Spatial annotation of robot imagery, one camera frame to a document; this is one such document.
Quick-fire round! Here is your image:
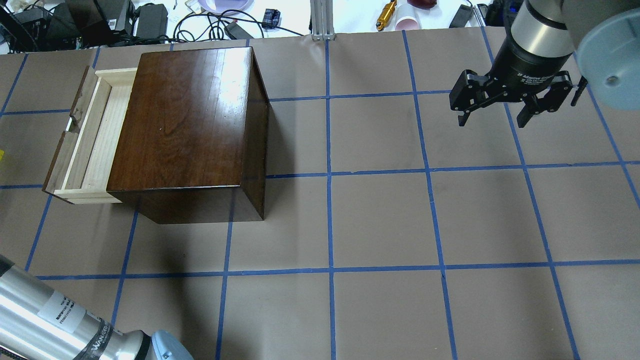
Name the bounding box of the pink white cup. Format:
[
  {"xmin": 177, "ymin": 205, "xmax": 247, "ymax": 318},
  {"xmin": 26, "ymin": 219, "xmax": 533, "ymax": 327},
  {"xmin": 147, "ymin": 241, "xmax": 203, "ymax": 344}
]
[{"xmin": 394, "ymin": 14, "xmax": 422, "ymax": 31}]

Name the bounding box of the wooden drawer with white handle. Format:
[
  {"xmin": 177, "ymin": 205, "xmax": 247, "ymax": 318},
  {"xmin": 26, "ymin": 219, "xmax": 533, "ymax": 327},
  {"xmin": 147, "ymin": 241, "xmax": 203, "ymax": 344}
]
[{"xmin": 42, "ymin": 67, "xmax": 137, "ymax": 205}]

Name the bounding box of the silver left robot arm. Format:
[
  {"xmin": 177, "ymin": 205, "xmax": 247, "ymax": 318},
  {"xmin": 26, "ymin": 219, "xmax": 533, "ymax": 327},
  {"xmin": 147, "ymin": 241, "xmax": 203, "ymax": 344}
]
[{"xmin": 0, "ymin": 256, "xmax": 192, "ymax": 360}]

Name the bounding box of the black looped cable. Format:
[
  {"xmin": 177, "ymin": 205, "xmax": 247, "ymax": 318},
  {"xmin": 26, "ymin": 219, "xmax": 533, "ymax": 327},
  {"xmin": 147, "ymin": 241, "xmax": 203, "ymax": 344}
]
[{"xmin": 173, "ymin": 9, "xmax": 304, "ymax": 44}]

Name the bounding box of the small black blue device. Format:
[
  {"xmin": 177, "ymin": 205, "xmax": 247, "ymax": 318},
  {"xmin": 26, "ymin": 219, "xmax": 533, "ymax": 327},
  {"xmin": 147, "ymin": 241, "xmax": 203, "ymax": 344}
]
[{"xmin": 261, "ymin": 8, "xmax": 281, "ymax": 30}]

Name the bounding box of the aluminium frame post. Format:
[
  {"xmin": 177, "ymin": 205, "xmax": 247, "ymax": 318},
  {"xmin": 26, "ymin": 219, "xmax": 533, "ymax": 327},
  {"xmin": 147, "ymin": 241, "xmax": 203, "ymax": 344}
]
[{"xmin": 310, "ymin": 0, "xmax": 336, "ymax": 42}]

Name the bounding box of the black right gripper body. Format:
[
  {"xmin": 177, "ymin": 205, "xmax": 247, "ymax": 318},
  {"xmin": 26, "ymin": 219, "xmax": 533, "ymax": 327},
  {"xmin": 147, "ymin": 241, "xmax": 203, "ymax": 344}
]
[{"xmin": 486, "ymin": 38, "xmax": 569, "ymax": 103}]

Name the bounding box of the black power adapter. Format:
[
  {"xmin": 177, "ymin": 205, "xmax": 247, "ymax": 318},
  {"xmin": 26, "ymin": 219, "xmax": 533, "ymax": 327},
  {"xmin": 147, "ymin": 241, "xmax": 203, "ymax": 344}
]
[{"xmin": 449, "ymin": 4, "xmax": 474, "ymax": 28}]

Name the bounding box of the dark wooden drawer cabinet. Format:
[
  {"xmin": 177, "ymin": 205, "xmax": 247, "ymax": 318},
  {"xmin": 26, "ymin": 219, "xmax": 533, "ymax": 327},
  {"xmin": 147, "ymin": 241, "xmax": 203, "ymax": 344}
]
[{"xmin": 106, "ymin": 47, "xmax": 271, "ymax": 224}]

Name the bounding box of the gold metal tool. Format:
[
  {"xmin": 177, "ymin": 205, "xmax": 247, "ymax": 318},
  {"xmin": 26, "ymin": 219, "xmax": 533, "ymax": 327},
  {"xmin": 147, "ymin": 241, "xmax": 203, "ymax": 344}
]
[{"xmin": 375, "ymin": 0, "xmax": 397, "ymax": 32}]

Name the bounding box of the red brown fruit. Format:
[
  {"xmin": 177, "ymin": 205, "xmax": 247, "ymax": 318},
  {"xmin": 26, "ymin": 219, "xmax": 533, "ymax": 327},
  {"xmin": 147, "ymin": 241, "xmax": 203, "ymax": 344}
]
[{"xmin": 407, "ymin": 0, "xmax": 438, "ymax": 10}]

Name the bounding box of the purple plate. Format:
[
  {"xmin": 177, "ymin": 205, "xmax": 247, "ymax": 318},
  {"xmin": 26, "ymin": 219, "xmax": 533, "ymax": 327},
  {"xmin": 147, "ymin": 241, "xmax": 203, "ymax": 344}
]
[{"xmin": 198, "ymin": 0, "xmax": 254, "ymax": 15}]

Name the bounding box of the black power brick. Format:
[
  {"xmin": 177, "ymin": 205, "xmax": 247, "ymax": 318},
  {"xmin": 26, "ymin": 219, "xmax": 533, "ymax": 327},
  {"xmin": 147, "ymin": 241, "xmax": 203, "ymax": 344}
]
[{"xmin": 135, "ymin": 3, "xmax": 169, "ymax": 44}]

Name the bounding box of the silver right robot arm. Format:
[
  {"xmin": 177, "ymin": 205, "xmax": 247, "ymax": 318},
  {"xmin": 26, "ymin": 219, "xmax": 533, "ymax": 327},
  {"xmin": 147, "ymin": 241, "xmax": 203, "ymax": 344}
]
[{"xmin": 449, "ymin": 0, "xmax": 640, "ymax": 128}]

